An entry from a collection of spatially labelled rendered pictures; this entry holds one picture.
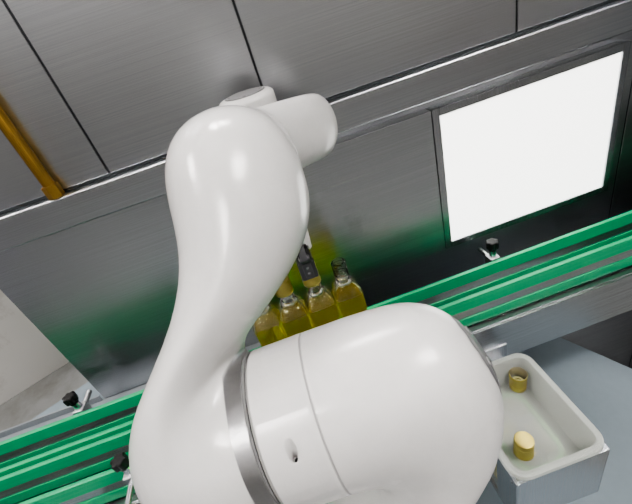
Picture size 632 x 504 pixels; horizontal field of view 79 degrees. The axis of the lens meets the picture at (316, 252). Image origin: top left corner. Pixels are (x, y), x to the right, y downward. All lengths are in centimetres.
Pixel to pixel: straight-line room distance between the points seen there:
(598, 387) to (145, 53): 124
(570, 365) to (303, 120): 102
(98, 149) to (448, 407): 73
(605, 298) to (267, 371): 95
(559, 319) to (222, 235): 93
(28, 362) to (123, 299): 257
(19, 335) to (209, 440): 319
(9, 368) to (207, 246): 333
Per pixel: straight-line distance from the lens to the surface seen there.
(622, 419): 122
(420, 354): 22
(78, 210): 85
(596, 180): 117
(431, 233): 95
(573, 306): 106
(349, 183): 82
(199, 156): 22
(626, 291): 114
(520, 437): 87
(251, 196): 21
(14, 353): 346
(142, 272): 92
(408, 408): 22
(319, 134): 51
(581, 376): 127
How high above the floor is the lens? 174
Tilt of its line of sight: 33 degrees down
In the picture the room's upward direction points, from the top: 19 degrees counter-clockwise
